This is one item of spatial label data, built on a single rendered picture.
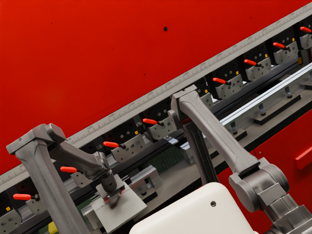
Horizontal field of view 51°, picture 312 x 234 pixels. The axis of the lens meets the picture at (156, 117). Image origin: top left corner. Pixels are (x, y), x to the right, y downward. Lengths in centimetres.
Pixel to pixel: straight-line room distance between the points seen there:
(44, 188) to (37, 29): 70
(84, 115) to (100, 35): 33
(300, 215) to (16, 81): 103
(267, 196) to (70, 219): 44
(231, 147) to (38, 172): 47
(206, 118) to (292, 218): 34
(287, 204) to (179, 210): 26
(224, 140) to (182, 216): 32
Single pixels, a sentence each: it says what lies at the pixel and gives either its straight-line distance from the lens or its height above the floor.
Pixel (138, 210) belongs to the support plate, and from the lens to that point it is 133.
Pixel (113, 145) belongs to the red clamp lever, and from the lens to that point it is 141.
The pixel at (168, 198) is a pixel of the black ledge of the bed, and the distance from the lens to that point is 153.
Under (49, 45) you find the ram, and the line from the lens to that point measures 133.
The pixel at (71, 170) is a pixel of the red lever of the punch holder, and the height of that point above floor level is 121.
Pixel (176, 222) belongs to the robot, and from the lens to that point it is 61.
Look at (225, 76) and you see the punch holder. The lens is 167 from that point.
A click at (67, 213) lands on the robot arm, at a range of 78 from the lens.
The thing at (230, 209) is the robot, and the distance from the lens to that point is 62.
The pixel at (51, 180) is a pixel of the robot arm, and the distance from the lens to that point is 80.
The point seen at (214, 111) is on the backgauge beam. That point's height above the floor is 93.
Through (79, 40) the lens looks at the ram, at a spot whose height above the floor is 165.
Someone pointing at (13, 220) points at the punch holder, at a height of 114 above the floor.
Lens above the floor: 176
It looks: 22 degrees down
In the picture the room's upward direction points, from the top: 23 degrees counter-clockwise
